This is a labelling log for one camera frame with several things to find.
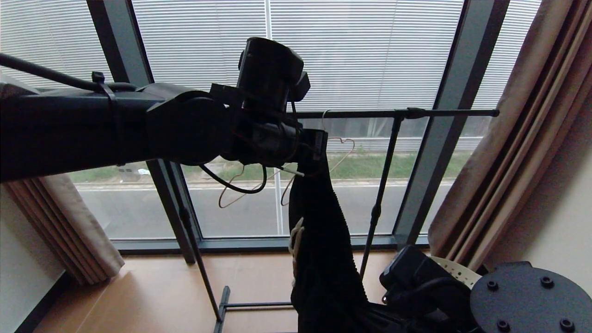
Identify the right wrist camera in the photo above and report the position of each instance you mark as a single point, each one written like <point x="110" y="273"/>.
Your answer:
<point x="416" y="273"/>

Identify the pink clothes hanger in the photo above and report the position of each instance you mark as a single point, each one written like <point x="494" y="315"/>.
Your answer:
<point x="220" y="199"/>
<point x="344" y="157"/>

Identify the white laundry basket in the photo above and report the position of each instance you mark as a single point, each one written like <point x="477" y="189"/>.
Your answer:
<point x="458" y="273"/>

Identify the window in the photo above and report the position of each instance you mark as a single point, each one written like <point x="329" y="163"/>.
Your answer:
<point x="462" y="92"/>

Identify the black shorts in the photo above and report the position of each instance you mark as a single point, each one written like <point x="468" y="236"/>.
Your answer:
<point x="323" y="254"/>

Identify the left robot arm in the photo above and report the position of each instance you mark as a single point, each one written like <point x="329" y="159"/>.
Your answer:
<point x="69" y="129"/>

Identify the beige curtain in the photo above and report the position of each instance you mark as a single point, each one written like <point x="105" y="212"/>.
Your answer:
<point x="69" y="222"/>
<point x="508" y="138"/>

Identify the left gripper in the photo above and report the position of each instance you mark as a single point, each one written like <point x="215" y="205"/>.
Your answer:
<point x="277" y="143"/>

